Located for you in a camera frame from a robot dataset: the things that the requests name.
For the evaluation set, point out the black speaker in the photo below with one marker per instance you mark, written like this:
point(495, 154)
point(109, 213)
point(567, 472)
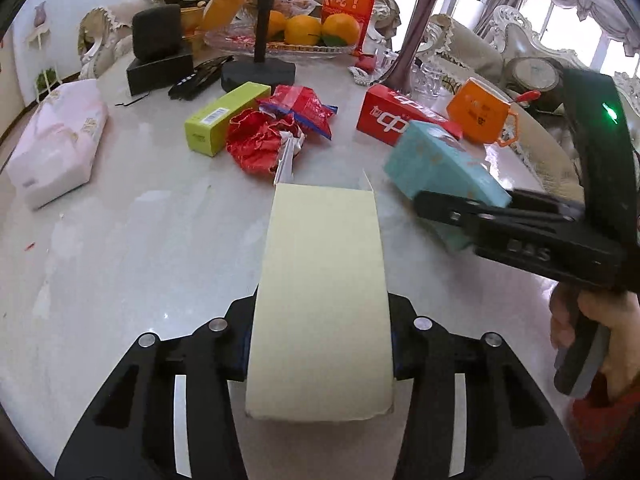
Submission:
point(156, 32)

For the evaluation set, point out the pink picture wall shelf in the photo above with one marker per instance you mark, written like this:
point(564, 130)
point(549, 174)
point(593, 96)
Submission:
point(39, 22)

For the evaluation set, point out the black phone stand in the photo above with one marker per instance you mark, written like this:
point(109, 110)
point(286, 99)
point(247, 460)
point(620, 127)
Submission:
point(260, 75)

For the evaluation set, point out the black flat box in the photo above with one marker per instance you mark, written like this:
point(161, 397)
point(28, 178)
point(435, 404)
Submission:
point(157, 75)

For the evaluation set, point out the red apple ornament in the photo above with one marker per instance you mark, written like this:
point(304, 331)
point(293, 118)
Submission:
point(366, 62)

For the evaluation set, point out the pink wrapped snacks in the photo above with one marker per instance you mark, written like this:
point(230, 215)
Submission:
point(295, 0)

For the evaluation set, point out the cream cardboard box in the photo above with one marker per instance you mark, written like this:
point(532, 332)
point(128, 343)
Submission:
point(320, 285)

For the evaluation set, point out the orange-red cardboard box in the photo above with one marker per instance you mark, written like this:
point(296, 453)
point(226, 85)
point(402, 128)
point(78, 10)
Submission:
point(385, 117)

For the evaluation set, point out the pink tissue pack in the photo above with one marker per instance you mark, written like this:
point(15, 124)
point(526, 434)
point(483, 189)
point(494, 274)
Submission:
point(55, 145)

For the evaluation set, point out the teal cardboard box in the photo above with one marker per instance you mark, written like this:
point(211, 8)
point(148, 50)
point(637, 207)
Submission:
point(440, 160)

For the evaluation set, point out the red sleeved right forearm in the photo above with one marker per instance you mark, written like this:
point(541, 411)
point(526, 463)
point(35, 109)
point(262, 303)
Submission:
point(610, 430)

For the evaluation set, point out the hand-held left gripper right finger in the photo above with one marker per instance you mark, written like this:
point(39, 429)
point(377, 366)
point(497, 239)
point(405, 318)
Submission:
point(402, 345)

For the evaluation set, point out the dark purple vase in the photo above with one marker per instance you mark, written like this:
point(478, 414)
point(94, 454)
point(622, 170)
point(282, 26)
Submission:
point(407, 50)

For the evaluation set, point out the gold container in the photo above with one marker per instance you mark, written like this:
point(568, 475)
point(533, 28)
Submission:
point(191, 22)

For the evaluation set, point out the black hair pin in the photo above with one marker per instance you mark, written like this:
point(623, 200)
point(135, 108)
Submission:
point(132, 100)

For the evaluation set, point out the window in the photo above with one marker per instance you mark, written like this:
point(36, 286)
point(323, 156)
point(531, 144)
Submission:
point(575, 35)

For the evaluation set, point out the green plant wall shelf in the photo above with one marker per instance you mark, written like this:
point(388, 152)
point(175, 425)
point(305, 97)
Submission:
point(46, 80)

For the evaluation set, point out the red snack wrapper blue edge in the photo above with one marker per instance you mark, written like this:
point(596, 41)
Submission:
point(305, 107)

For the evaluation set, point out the orange mug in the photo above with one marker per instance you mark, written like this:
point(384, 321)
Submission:
point(475, 110)

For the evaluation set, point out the clear glass cup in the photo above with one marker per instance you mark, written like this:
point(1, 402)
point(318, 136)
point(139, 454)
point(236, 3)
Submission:
point(437, 82)
point(421, 80)

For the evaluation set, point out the red spoon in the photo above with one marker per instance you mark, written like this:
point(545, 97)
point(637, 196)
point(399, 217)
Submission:
point(525, 96)

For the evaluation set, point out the yellow-green small box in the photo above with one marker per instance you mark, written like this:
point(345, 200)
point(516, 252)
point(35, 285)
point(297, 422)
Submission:
point(220, 117)

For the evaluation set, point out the glass fruit plate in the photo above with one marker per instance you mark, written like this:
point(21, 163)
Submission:
point(240, 45)

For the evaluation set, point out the black remote control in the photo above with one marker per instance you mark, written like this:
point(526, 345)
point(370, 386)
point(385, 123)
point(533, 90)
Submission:
point(195, 82)

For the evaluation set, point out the person's right hand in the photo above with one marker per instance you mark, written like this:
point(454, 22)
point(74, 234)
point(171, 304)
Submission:
point(625, 340)

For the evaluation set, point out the beige ornate chair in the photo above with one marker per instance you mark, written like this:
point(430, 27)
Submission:
point(102, 40)

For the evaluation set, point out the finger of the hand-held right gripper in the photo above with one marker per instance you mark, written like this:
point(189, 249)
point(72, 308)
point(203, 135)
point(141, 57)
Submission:
point(450, 212)

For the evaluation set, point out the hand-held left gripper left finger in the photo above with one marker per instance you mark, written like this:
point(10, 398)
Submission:
point(235, 345)

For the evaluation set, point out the crumpled red foil wrapper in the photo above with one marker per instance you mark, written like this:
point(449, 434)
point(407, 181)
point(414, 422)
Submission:
point(255, 142)

